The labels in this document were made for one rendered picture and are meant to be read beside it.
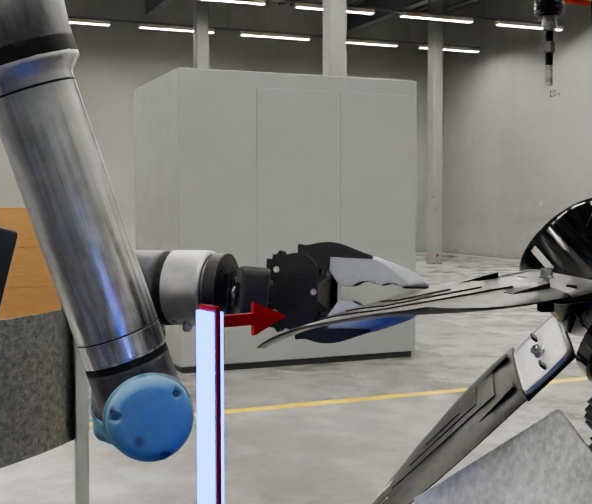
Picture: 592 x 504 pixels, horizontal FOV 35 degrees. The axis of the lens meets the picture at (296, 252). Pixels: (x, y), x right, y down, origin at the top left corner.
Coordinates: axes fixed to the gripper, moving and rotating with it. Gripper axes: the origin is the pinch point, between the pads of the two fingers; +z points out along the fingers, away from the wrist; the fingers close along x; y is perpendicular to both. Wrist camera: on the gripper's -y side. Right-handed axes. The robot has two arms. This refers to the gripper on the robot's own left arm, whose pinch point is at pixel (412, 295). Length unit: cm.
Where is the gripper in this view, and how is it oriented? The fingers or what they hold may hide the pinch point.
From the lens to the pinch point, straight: 84.4
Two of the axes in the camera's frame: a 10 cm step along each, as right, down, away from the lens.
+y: 3.1, 0.6, 9.5
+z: 9.5, 0.2, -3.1
